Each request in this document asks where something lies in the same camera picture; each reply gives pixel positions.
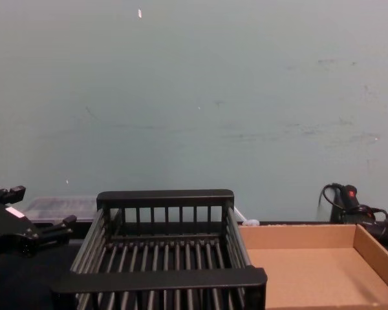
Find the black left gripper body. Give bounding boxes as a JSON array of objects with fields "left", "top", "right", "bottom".
[{"left": 0, "top": 196, "right": 41, "bottom": 259}]

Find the clear plastic case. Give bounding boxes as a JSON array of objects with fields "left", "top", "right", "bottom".
[{"left": 23, "top": 195, "right": 100, "bottom": 224}]

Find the black rack with steel bars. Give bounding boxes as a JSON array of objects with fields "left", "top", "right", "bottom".
[{"left": 50, "top": 189, "right": 268, "bottom": 310}]

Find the small white plastic piece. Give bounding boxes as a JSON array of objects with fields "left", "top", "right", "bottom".
[{"left": 234, "top": 206, "right": 260, "bottom": 227}]

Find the shallow brown cardboard tray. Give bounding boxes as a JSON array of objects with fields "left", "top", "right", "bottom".
[{"left": 237, "top": 223, "right": 388, "bottom": 310}]

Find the plain pale wall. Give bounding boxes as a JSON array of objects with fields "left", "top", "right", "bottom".
[{"left": 0, "top": 0, "right": 388, "bottom": 224}]

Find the black corded tool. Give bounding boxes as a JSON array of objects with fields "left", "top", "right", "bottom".
[{"left": 319, "top": 183, "right": 388, "bottom": 242}]

